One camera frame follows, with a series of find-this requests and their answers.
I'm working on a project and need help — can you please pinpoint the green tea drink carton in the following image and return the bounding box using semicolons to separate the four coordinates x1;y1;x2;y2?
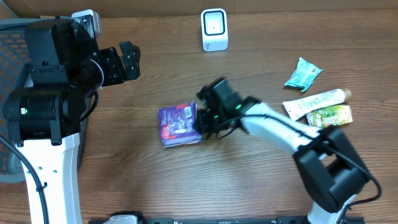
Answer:
306;105;353;128

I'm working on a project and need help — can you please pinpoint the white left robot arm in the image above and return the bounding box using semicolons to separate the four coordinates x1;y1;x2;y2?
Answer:
1;16;141;223

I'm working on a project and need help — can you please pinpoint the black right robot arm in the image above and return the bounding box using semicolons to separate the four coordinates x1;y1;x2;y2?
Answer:
196;93;370;223

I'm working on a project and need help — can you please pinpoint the white barcode scanner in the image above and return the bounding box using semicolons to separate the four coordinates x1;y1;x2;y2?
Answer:
200;8;229;52

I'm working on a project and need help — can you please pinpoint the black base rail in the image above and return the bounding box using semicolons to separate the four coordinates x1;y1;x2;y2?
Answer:
88;207;366;224

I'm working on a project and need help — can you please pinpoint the teal snack packet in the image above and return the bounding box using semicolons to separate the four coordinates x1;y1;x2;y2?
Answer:
284;57;323;92

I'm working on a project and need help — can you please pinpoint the grey plastic shopping basket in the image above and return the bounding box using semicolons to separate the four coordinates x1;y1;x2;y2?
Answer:
0;17;88;184

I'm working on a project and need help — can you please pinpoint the white tube gold cap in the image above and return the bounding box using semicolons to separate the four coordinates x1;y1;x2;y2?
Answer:
282;88;353;121

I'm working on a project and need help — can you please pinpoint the purple pad package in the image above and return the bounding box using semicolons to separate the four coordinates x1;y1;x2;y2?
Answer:
158;101;202;147

